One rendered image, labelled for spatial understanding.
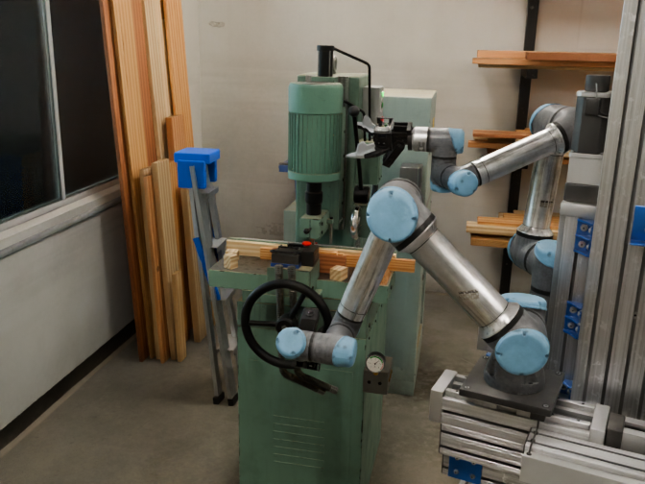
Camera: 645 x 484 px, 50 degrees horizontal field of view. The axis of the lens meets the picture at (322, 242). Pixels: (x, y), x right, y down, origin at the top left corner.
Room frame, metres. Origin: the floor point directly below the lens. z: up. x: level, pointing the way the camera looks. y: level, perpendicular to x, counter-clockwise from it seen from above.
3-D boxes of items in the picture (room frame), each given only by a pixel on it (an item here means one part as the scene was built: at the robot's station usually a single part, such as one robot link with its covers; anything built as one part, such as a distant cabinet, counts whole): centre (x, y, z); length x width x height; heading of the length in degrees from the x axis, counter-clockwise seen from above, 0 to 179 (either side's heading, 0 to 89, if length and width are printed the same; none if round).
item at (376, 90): (2.57, -0.17, 1.40); 0.10 x 0.06 x 0.16; 168
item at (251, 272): (2.18, 0.07, 0.87); 0.61 x 0.30 x 0.06; 78
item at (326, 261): (2.20, 0.03, 0.93); 0.22 x 0.01 x 0.06; 78
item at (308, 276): (2.10, 0.09, 0.92); 0.15 x 0.13 x 0.09; 78
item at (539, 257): (2.06, -0.71, 0.98); 0.13 x 0.12 x 0.14; 12
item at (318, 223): (2.31, 0.03, 1.03); 0.14 x 0.07 x 0.09; 168
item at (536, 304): (1.61, -0.49, 0.98); 0.13 x 0.12 x 0.14; 167
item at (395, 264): (2.27, -0.05, 0.92); 0.54 x 0.02 x 0.04; 78
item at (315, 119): (2.29, 0.03, 1.35); 0.18 x 0.18 x 0.31
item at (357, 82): (2.57, -0.03, 1.16); 0.22 x 0.22 x 0.72; 78
